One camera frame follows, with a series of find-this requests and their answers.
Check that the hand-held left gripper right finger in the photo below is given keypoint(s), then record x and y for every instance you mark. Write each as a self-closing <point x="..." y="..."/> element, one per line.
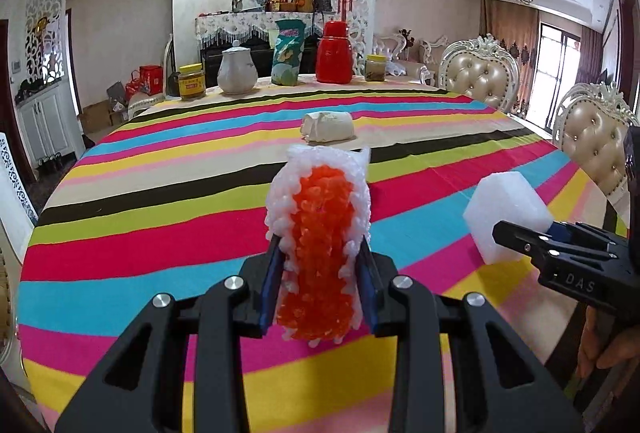
<point x="367" y="293"/>

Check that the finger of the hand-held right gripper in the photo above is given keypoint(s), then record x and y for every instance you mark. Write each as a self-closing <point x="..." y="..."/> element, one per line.
<point x="585" y="233"/>
<point x="522" y="243"/>

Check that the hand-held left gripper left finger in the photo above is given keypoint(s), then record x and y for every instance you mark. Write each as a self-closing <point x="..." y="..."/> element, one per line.
<point x="270" y="285"/>

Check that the white foam block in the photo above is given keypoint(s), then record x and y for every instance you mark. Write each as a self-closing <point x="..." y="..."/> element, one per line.
<point x="505" y="213"/>

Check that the foam fruit net sleeve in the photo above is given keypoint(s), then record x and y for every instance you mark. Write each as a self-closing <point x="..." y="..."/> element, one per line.
<point x="320" y="233"/>

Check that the person's right hand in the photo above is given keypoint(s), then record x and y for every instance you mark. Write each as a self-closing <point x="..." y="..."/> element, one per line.
<point x="600" y="343"/>

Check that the beige tufted ornate chair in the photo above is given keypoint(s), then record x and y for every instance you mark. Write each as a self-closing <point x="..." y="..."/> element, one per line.
<point x="477" y="78"/>
<point x="595" y="138"/>

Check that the striped colourful tablecloth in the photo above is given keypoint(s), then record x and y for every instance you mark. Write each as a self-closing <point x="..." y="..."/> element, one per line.
<point x="175" y="213"/>

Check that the rolled white cloth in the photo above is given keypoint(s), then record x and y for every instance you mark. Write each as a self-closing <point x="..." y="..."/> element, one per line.
<point x="327" y="128"/>

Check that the brown patterned curtain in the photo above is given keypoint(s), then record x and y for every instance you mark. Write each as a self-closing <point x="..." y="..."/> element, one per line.
<point x="510" y="43"/>

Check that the yellow label glass jar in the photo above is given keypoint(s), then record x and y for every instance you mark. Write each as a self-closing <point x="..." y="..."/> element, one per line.
<point x="192" y="85"/>

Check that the white ceramic teapot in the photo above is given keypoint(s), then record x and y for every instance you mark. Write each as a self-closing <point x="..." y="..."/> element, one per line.
<point x="237" y="73"/>

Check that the yellow lid pickle jar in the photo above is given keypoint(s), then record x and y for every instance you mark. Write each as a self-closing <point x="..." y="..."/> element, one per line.
<point x="376" y="69"/>

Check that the dark piano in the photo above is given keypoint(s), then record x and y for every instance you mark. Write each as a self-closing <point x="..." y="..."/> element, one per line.
<point x="212" y="60"/>

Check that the green snack bag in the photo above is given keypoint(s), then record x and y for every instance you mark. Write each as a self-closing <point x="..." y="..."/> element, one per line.
<point x="288" y="53"/>

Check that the white carved armchair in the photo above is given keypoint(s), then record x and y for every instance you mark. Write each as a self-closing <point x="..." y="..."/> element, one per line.
<point x="390" y="50"/>

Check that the red thermos flask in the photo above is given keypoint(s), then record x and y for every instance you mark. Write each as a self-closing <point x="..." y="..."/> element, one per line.
<point x="334" y="58"/>

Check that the red gift box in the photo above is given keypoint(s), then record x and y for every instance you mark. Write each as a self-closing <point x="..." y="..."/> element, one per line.
<point x="150" y="80"/>

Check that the cardboard floor box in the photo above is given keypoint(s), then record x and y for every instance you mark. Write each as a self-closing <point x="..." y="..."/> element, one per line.
<point x="95" y="118"/>

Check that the floral lace cover cloth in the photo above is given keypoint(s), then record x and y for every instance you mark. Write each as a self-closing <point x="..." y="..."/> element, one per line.
<point x="230" y="25"/>

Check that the white cabinet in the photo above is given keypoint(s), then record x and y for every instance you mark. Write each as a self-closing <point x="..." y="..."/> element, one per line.
<point x="47" y="123"/>

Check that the wicker basket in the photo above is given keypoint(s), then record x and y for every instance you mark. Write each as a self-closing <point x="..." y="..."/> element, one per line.
<point x="282" y="4"/>

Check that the brown handbag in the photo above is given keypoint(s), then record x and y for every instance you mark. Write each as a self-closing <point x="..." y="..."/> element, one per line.
<point x="302" y="4"/>

